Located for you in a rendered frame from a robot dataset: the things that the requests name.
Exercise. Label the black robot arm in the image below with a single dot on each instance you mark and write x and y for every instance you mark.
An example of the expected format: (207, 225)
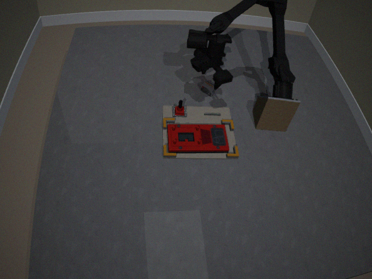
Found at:
(278, 63)

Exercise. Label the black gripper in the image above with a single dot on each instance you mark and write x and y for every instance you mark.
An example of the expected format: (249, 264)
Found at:
(220, 76)

